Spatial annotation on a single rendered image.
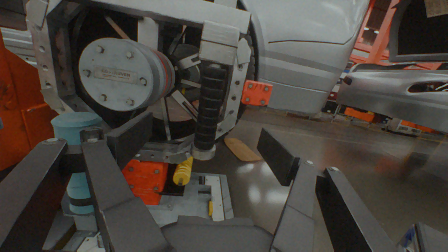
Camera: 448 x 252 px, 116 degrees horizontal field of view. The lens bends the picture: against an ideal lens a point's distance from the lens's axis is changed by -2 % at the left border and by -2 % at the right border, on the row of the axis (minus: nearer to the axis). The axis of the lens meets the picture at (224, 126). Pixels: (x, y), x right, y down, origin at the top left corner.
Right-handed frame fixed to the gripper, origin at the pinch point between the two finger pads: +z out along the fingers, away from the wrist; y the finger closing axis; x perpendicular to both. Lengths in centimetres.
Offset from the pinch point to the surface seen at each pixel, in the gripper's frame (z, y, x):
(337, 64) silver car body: 70, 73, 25
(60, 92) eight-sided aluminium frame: 30, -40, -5
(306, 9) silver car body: 69, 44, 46
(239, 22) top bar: 9.5, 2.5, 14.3
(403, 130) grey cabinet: 408, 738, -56
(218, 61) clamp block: 6.6, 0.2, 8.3
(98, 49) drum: 13.7, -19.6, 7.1
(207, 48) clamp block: 6.5, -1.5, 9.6
